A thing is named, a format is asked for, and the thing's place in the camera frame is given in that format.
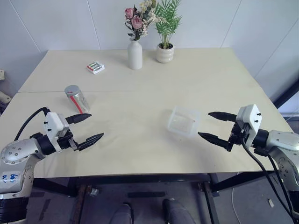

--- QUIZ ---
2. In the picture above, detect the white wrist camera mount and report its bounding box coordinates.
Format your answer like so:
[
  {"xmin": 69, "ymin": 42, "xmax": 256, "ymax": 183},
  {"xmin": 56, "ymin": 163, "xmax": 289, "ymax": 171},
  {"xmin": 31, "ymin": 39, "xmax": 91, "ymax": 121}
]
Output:
[
  {"xmin": 235, "ymin": 104, "xmax": 263, "ymax": 147},
  {"xmin": 42, "ymin": 112, "xmax": 71, "ymax": 146}
]

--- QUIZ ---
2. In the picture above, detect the rusty brown metal bar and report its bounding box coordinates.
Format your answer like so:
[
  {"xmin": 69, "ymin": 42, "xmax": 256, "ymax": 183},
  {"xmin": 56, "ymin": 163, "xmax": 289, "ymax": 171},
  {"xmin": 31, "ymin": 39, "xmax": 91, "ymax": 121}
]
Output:
[{"xmin": 71, "ymin": 184, "xmax": 92, "ymax": 224}]

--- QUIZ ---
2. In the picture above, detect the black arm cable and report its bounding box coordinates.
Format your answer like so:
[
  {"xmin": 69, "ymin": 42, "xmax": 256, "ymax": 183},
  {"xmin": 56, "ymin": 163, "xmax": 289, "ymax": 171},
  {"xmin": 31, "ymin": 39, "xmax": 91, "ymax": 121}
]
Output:
[
  {"xmin": 14, "ymin": 106, "xmax": 51, "ymax": 142},
  {"xmin": 241, "ymin": 136, "xmax": 295, "ymax": 224}
]

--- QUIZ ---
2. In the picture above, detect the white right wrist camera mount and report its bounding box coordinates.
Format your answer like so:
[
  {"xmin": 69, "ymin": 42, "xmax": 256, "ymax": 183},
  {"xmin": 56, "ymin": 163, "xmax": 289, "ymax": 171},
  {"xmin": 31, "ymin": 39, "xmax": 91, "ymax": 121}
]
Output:
[{"xmin": 235, "ymin": 104, "xmax": 263, "ymax": 147}]

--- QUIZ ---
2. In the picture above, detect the beige wooden object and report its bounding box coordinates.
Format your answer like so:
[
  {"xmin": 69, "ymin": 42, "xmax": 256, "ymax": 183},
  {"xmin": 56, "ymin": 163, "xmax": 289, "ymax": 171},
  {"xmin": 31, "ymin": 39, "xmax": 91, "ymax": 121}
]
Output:
[{"xmin": 0, "ymin": 68, "xmax": 13, "ymax": 110}]

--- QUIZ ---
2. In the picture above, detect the white ribbed plant pot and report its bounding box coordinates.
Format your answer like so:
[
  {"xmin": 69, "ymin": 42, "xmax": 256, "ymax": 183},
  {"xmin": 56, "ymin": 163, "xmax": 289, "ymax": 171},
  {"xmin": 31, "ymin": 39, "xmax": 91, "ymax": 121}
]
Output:
[{"xmin": 156, "ymin": 42, "xmax": 175, "ymax": 64}]

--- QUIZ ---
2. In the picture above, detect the clear plastic bottle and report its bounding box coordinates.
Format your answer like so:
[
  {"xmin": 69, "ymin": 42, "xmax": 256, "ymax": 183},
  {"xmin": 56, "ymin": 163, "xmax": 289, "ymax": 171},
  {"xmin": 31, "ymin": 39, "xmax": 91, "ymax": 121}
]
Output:
[{"xmin": 66, "ymin": 90, "xmax": 91, "ymax": 114}]

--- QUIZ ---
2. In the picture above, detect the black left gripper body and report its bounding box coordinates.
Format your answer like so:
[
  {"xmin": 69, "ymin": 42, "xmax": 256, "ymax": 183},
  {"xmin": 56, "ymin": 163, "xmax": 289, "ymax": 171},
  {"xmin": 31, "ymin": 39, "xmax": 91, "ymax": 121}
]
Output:
[{"xmin": 56, "ymin": 129, "xmax": 80, "ymax": 152}]

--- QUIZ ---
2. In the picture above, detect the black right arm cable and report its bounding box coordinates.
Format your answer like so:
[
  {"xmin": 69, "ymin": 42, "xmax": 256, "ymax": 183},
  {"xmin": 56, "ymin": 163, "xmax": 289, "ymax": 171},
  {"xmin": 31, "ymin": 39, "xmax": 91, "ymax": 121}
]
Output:
[{"xmin": 241, "ymin": 136, "xmax": 295, "ymax": 224}]

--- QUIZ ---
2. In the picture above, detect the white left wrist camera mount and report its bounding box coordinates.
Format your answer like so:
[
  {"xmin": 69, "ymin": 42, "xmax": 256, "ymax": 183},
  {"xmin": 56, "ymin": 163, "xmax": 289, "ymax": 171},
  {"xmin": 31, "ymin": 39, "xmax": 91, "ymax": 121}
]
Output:
[{"xmin": 42, "ymin": 112, "xmax": 71, "ymax": 146}]

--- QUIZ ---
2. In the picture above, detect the white ceramic vase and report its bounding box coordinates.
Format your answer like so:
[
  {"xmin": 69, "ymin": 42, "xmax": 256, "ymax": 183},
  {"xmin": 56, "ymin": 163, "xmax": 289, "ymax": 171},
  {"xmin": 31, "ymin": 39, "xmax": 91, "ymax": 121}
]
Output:
[{"xmin": 127, "ymin": 38, "xmax": 143, "ymax": 70}]

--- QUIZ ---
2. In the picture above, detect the thin white floor cable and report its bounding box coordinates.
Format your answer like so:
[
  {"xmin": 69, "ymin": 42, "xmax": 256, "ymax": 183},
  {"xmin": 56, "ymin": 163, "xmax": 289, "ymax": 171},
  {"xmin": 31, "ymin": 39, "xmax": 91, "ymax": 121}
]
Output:
[{"xmin": 230, "ymin": 186, "xmax": 242, "ymax": 224}]

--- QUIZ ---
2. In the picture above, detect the clear plastic container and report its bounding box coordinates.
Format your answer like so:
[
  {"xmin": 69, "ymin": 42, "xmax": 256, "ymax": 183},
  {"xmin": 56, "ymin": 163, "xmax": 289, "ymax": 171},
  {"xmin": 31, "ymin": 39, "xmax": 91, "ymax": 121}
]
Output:
[{"xmin": 167, "ymin": 105, "xmax": 202, "ymax": 137}]

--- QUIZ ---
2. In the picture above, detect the white pack of green batteries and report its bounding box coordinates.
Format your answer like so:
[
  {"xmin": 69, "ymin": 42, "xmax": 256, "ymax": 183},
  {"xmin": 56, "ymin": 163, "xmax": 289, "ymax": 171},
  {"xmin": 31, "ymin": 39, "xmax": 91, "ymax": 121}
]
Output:
[{"xmin": 85, "ymin": 61, "xmax": 106, "ymax": 75}]

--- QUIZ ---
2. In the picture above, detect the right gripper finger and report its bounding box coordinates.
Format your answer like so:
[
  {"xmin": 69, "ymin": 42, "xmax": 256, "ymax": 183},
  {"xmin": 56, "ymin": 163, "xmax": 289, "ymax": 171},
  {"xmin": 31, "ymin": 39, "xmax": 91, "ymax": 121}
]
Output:
[
  {"xmin": 198, "ymin": 132, "xmax": 235, "ymax": 153},
  {"xmin": 207, "ymin": 111, "xmax": 238, "ymax": 123}
]

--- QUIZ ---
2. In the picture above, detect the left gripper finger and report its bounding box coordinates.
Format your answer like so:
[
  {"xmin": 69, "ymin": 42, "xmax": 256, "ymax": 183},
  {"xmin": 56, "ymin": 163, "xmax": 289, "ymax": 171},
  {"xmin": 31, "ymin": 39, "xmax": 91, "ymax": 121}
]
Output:
[
  {"xmin": 77, "ymin": 133, "xmax": 105, "ymax": 151},
  {"xmin": 65, "ymin": 113, "xmax": 93, "ymax": 125}
]

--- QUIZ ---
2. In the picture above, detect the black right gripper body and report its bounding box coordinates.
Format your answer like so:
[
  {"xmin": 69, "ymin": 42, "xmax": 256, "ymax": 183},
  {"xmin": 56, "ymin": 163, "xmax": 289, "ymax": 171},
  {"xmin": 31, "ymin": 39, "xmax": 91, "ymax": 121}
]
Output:
[{"xmin": 228, "ymin": 121, "xmax": 249, "ymax": 146}]

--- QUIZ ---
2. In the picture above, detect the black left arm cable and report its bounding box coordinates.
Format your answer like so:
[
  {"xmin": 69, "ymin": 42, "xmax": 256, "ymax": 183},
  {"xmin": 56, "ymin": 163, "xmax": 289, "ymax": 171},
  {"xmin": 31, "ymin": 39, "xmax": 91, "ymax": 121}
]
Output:
[{"xmin": 14, "ymin": 106, "xmax": 51, "ymax": 142}]

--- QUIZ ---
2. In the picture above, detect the green artificial palm plant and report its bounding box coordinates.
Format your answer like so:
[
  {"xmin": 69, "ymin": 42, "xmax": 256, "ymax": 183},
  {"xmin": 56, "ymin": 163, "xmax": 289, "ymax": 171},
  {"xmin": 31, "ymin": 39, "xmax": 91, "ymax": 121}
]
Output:
[{"xmin": 153, "ymin": 0, "xmax": 183, "ymax": 50}]

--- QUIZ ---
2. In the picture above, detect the dark rounded grey shape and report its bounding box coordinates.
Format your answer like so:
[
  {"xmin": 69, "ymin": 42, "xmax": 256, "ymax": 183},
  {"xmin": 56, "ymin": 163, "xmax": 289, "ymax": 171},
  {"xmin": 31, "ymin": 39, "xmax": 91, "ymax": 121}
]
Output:
[
  {"xmin": 111, "ymin": 202, "xmax": 135, "ymax": 224},
  {"xmin": 162, "ymin": 198, "xmax": 197, "ymax": 224}
]

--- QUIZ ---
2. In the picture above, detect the dried pink flower bouquet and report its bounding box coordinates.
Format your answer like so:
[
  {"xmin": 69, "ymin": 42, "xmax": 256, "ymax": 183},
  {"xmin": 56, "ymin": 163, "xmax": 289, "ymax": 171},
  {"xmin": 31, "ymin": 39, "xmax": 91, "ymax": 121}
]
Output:
[{"xmin": 124, "ymin": 0, "xmax": 160, "ymax": 42}]

